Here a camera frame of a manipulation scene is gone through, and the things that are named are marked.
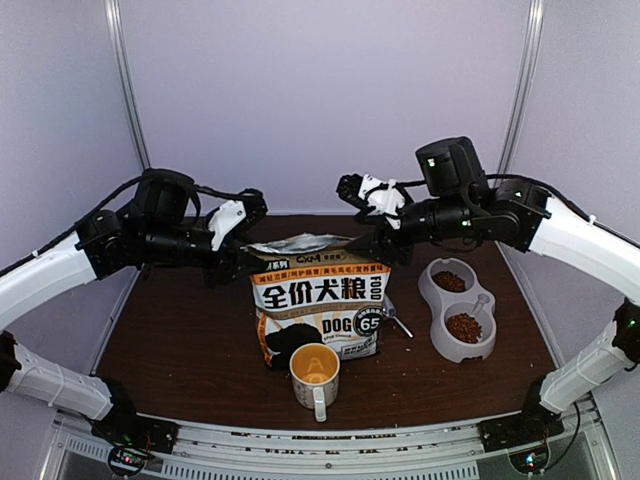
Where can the aluminium front rail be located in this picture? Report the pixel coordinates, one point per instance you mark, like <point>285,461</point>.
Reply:
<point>452,450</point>

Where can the left circuit board with leds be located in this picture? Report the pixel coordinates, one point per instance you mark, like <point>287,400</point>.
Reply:
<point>125,461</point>

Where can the metal spoon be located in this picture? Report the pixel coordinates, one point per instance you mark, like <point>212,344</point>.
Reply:
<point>390,312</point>

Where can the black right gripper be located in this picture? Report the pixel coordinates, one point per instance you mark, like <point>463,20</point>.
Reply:
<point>385,245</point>

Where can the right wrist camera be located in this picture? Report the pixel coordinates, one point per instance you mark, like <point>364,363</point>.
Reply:
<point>378,202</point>

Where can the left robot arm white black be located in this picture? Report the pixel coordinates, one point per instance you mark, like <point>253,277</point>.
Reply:
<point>159,218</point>

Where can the circuit board with leds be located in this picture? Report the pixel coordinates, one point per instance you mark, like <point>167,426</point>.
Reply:
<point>530,461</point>
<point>125,461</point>

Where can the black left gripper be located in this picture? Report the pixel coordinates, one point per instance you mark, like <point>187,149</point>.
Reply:
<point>223,269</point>

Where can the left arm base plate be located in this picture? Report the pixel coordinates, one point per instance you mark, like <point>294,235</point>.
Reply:
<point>144,434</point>

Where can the white double pet bowl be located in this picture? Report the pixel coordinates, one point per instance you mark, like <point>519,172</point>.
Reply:
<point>475,301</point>

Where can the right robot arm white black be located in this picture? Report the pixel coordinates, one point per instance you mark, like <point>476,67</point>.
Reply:
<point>523,213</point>

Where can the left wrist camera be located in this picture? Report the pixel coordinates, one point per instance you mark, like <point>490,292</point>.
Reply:
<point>235,216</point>

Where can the right circuit board with leds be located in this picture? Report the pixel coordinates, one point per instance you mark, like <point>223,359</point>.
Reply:
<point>530,461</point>

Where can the right aluminium corner post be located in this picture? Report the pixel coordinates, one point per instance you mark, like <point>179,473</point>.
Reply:
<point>526,73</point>

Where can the white mug yellow inside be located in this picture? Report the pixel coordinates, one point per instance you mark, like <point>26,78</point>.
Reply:
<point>314,370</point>

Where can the left aluminium corner post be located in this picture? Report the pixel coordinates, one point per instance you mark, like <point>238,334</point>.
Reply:
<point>118,41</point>

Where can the brown dog food bag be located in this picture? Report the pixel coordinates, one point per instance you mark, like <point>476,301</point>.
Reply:
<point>314,291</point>

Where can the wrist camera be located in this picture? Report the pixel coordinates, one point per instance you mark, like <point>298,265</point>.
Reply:
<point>378,202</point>
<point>235,216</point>

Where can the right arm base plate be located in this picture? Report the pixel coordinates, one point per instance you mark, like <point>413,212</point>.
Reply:
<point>515,430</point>

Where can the aluminium corner post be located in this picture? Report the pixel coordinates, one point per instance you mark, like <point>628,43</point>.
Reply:
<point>118,41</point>
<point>526,73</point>

